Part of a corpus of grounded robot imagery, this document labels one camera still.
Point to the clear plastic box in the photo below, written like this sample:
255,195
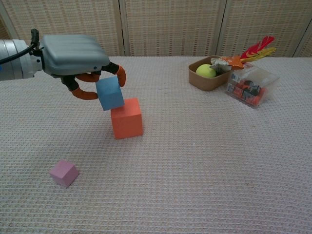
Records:
251,95

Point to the white pad inside clear box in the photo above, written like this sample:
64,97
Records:
259,75

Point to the red feather bunch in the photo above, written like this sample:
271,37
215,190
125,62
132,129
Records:
260,45

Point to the blue foam cube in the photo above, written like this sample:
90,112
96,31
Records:
109,93

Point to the woven rattan screen panel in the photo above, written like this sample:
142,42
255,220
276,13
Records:
3,31
170,24
73,14
268,17
307,48

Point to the large orange foam cube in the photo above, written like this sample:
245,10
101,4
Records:
128,122

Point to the orange crumpled snack wrapper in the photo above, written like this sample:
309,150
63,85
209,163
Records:
234,62

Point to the beige waffle tablecloth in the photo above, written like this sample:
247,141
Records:
195,158

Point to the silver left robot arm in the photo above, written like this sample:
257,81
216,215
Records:
17,61

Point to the grey crumpled foil piece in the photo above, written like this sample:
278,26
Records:
219,64

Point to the small pink foam cube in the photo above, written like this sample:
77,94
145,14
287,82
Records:
63,173

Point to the yellow feather bunch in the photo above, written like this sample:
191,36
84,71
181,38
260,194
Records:
262,54

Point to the yellow-green tennis ball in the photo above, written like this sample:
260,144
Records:
205,71

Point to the brown oval cardboard box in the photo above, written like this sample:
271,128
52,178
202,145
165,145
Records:
207,84

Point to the left robot hand, orange fingertips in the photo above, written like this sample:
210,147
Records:
70,53

